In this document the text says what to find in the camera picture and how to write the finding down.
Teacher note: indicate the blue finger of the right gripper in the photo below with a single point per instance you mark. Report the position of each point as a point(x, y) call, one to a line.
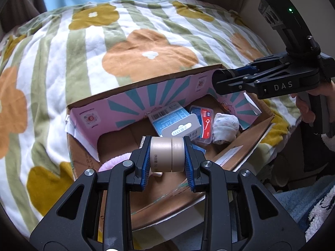
point(237, 84)
point(245, 70)

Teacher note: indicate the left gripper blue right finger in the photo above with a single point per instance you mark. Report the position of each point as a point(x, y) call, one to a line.
point(195, 167)

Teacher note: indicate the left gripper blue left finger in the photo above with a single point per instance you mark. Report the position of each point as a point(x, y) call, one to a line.
point(137, 173)

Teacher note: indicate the pink fluffy sock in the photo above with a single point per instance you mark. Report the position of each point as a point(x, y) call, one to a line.
point(114, 161)

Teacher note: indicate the clear floss pick case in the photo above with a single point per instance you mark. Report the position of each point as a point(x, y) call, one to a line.
point(205, 117)

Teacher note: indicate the blue white carton box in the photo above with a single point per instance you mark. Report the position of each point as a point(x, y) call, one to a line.
point(174, 121)

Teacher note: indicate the grey white sock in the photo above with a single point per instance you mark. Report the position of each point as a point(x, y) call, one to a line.
point(225, 128)

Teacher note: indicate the small black jar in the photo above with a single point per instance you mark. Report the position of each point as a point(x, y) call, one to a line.
point(221, 81)

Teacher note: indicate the small dark blue box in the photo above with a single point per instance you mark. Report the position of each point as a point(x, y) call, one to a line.
point(196, 147)

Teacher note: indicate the white patterned tissue pack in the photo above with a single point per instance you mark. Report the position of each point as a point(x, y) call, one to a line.
point(156, 174)

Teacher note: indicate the person's right hand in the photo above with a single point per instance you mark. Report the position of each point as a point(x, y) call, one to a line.
point(311, 103)

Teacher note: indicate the open cardboard box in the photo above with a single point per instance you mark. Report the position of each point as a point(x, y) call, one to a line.
point(114, 122)

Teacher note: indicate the green striped floral blanket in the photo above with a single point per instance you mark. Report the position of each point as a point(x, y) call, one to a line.
point(78, 85)

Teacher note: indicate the left brown curtain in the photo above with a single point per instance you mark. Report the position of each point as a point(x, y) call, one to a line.
point(17, 12)

